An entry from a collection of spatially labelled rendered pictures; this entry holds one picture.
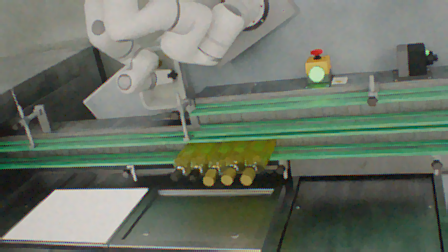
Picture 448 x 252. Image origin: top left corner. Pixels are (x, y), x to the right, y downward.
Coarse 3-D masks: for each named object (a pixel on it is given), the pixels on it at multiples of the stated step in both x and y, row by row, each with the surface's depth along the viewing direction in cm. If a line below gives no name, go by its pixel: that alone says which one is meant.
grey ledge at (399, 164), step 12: (396, 156) 156; (408, 156) 155; (420, 156) 154; (444, 156) 151; (300, 168) 168; (312, 168) 166; (324, 168) 165; (336, 168) 164; (348, 168) 163; (360, 168) 161; (372, 168) 160; (384, 168) 159; (396, 168) 158; (408, 168) 156; (420, 168) 155; (432, 168) 154; (444, 168) 153
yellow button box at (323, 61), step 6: (312, 60) 159; (318, 60) 158; (324, 60) 157; (306, 66) 158; (312, 66) 158; (324, 66) 157; (330, 66) 162; (324, 72) 157; (330, 72) 161; (324, 78) 158; (330, 78) 160
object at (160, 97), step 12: (156, 48) 169; (168, 60) 178; (180, 72) 171; (168, 84) 182; (180, 84) 172; (144, 96) 180; (156, 96) 186; (168, 96) 184; (180, 96) 182; (156, 108) 179; (168, 108) 178
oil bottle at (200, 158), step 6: (204, 144) 164; (210, 144) 163; (216, 144) 163; (198, 150) 161; (204, 150) 160; (210, 150) 159; (198, 156) 157; (204, 156) 156; (192, 162) 155; (198, 162) 154; (204, 162) 154; (192, 168) 155; (204, 168) 154; (204, 174) 155
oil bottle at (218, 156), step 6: (222, 144) 162; (228, 144) 161; (216, 150) 158; (222, 150) 158; (228, 150) 157; (210, 156) 155; (216, 156) 154; (222, 156) 154; (210, 162) 153; (216, 162) 152; (222, 162) 152; (210, 168) 153; (222, 168) 152; (222, 174) 153
